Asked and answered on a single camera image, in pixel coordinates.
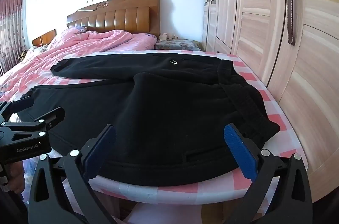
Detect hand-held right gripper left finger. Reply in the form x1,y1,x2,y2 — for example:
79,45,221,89
28,123,117,224

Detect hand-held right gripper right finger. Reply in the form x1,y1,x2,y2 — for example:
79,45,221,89
224,122,313,224

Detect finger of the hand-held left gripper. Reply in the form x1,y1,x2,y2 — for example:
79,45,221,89
0,96,34,121
5,107,65,140

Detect black pants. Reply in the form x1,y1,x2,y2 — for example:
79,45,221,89
17,50,281,187

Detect person's left hand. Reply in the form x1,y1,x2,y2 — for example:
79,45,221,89
10,159,25,194

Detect leopard print cushion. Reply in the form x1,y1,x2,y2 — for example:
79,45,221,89
18,45,49,63

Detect pink white checkered tablecloth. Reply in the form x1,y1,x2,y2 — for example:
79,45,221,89
0,50,309,214

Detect brown wooden cabinet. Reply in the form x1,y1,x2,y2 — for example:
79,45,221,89
31,29,57,46

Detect red patterned curtain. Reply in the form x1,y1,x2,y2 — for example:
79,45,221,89
0,0,27,76

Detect pink quilt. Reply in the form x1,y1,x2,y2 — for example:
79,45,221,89
0,29,133,104

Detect nightstand with floral cloth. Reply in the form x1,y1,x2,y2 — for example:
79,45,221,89
154,33,204,52

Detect brown wooden bed headboard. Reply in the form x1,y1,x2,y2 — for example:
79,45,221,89
66,0,161,39

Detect brown wardrobe door handle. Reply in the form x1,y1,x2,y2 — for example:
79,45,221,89
287,0,298,46

